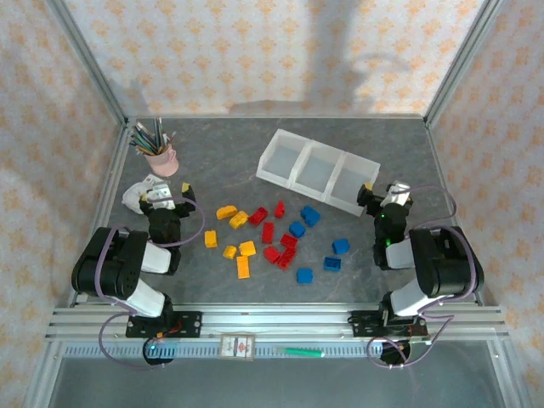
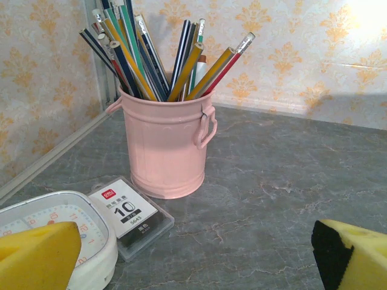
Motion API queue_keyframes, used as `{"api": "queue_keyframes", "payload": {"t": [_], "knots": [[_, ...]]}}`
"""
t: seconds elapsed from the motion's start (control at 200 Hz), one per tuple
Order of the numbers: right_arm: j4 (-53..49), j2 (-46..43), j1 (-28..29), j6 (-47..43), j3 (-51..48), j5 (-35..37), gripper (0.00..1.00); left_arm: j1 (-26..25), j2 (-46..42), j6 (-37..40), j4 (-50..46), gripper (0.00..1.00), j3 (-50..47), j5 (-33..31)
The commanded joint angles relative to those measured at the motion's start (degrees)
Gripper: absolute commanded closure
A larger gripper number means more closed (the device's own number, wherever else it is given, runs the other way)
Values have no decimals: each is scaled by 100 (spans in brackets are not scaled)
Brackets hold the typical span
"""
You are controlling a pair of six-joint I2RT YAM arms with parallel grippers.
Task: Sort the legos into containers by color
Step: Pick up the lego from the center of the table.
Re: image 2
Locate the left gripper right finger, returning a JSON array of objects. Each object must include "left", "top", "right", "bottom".
[{"left": 311, "top": 219, "right": 387, "bottom": 290}]

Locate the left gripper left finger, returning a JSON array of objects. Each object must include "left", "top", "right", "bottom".
[{"left": 0, "top": 221, "right": 83, "bottom": 290}]

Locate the clear plastic refill case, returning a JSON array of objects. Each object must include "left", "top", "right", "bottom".
[{"left": 87, "top": 176, "right": 175, "bottom": 263}]

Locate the pink metal pencil bucket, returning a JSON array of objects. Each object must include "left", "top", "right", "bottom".
[{"left": 105, "top": 86, "right": 218, "bottom": 200}]

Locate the plain navy pencil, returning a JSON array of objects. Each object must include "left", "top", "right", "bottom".
[{"left": 108, "top": 40, "right": 143, "bottom": 99}]

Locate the navy white striped pencil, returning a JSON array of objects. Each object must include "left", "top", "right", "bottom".
[
  {"left": 79, "top": 28, "right": 131, "bottom": 94},
  {"left": 169, "top": 19, "right": 192, "bottom": 95}
]

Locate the yellow black striped pencil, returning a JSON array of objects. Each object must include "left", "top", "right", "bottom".
[
  {"left": 166, "top": 42, "right": 206, "bottom": 103},
  {"left": 184, "top": 47, "right": 237, "bottom": 102},
  {"left": 101, "top": 18, "right": 158, "bottom": 102}
]

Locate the red pencil with eraser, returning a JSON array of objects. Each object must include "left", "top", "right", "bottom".
[{"left": 201, "top": 31, "right": 256, "bottom": 98}]

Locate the navy pencil white end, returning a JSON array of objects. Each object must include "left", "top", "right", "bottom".
[{"left": 134, "top": 14, "right": 171, "bottom": 96}]

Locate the teal white striped pencil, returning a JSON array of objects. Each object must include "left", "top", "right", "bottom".
[{"left": 117, "top": 0, "right": 149, "bottom": 79}]

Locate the white marker brown cap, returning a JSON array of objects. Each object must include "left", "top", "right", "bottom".
[{"left": 193, "top": 54, "right": 208, "bottom": 89}]

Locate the green pencil with eraser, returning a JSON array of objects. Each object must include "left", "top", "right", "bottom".
[{"left": 187, "top": 18, "right": 207, "bottom": 94}]

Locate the aluminium frame rail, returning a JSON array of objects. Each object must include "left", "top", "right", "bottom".
[
  {"left": 211, "top": 101, "right": 309, "bottom": 118},
  {"left": 0, "top": 113, "right": 111, "bottom": 207}
]

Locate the aluminium frame post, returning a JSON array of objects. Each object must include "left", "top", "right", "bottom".
[{"left": 83, "top": 0, "right": 120, "bottom": 104}]

